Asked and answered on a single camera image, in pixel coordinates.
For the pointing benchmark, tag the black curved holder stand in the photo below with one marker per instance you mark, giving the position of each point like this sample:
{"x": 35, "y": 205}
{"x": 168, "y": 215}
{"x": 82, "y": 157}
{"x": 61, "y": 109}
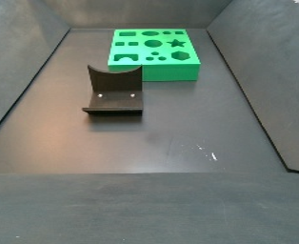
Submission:
{"x": 118, "y": 91}

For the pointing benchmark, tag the green shape sorter block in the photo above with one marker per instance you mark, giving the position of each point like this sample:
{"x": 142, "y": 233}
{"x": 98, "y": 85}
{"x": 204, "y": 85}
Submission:
{"x": 163, "y": 51}

